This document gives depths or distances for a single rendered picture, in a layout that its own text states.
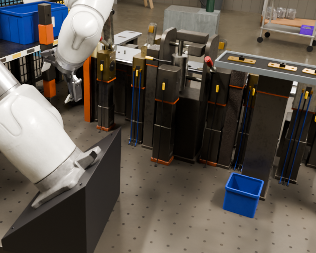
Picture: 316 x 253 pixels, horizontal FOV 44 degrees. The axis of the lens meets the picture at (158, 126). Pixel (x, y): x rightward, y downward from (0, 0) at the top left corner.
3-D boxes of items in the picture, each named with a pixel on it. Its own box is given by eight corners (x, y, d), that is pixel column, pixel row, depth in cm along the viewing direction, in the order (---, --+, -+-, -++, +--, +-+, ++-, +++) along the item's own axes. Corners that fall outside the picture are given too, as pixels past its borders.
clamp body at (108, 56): (116, 126, 177) (117, 50, 161) (105, 135, 169) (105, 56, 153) (103, 123, 179) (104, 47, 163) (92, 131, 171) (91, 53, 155)
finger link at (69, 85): (70, 65, 124) (73, 66, 124) (78, 93, 132) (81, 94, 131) (60, 70, 122) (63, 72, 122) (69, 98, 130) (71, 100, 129)
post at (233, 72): (231, 163, 154) (249, 67, 136) (228, 169, 150) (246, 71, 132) (219, 160, 156) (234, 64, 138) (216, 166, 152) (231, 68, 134)
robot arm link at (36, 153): (28, 192, 99) (-35, 128, 94) (35, 173, 117) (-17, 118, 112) (77, 150, 101) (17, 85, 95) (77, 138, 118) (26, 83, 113)
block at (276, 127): (268, 188, 140) (296, 70, 120) (264, 201, 134) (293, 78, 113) (241, 181, 143) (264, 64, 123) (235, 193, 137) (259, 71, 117)
